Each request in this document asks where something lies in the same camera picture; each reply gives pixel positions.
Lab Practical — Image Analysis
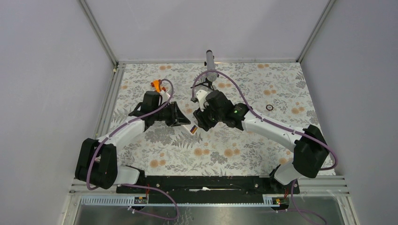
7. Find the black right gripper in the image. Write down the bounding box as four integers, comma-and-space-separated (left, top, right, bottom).
193, 101, 224, 132

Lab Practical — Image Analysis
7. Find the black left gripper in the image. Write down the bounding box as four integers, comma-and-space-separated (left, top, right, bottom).
153, 101, 191, 127

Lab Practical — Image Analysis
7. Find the white air conditioner remote control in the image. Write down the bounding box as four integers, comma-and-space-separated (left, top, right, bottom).
182, 124, 197, 135

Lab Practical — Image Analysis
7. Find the orange battery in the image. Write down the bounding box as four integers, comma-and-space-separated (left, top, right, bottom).
190, 126, 198, 134

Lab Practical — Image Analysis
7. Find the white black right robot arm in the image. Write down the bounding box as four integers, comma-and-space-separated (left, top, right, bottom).
191, 90, 329, 193

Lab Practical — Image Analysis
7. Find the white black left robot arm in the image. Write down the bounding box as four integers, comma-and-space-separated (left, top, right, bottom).
75, 91, 191, 193

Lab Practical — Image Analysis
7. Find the orange toy car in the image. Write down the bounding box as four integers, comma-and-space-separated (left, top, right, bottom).
151, 80, 166, 93

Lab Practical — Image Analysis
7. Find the floral patterned table mat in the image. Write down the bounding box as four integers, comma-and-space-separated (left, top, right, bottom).
110, 63, 319, 176

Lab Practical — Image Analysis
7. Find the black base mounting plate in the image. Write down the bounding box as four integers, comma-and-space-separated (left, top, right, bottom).
116, 176, 300, 204

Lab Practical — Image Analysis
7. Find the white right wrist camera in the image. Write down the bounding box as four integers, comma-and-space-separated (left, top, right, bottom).
191, 90, 208, 112

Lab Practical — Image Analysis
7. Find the aluminium frame rail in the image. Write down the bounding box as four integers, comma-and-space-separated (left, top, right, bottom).
78, 0, 119, 69

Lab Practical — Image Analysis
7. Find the slotted grey cable duct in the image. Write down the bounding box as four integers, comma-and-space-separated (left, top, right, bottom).
80, 195, 290, 208

